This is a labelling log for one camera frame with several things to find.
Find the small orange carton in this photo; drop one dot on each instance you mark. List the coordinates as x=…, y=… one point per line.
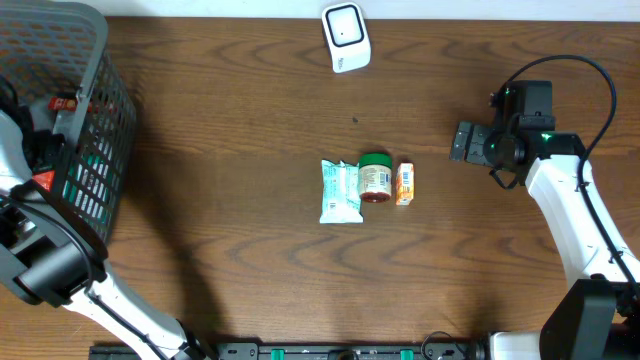
x=405, y=184

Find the red white packet in basket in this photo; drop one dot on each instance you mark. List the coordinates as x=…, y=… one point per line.
x=62, y=104

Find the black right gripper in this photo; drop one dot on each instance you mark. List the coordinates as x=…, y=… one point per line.
x=474, y=153

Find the white barcode scanner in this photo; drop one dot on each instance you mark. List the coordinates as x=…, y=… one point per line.
x=346, y=36

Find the green lid jar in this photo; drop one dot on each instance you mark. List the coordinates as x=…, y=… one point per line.
x=374, y=177

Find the black mounting rail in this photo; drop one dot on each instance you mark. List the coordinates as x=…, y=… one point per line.
x=433, y=349

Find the grey plastic mesh basket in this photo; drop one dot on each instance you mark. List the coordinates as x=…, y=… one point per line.
x=60, y=49

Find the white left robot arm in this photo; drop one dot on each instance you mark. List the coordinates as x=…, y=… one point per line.
x=50, y=255

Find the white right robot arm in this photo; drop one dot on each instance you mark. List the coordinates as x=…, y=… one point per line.
x=599, y=316

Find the red snack bag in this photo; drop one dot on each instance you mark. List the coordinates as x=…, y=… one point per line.
x=45, y=179

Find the light green snack packet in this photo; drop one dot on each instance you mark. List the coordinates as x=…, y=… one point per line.
x=341, y=203

